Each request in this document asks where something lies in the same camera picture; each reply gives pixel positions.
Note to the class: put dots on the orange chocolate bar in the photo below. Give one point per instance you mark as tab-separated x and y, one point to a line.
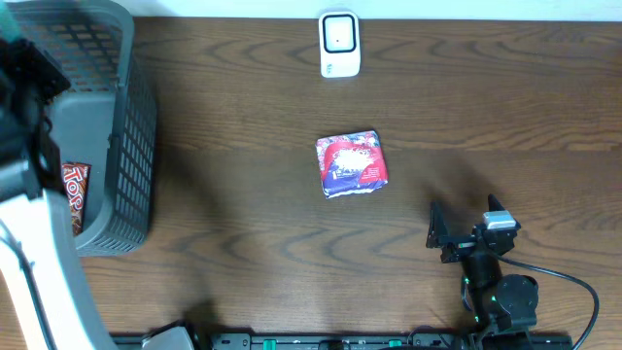
75	177

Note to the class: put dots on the purple red liner pack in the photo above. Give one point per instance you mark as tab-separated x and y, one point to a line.
351	164

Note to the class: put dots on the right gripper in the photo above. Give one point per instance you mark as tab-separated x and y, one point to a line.
438	237

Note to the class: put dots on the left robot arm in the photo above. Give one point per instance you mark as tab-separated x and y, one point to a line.
39	260

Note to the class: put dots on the grey plastic basket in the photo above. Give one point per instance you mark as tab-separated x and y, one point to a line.
106	119

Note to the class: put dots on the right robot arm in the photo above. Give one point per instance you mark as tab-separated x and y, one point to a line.
500	302

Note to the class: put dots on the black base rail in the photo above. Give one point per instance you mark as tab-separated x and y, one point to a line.
181	335

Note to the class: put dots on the white barcode scanner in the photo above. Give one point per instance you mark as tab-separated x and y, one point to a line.
340	45

